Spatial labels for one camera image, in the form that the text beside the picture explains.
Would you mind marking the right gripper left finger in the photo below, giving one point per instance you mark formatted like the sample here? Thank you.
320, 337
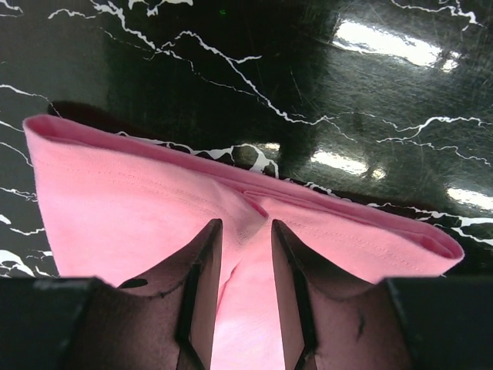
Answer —
161, 319

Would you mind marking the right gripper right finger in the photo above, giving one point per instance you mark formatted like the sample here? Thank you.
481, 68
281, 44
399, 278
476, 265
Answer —
331, 319

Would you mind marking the pink t shirt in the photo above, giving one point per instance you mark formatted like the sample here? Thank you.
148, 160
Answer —
114, 206

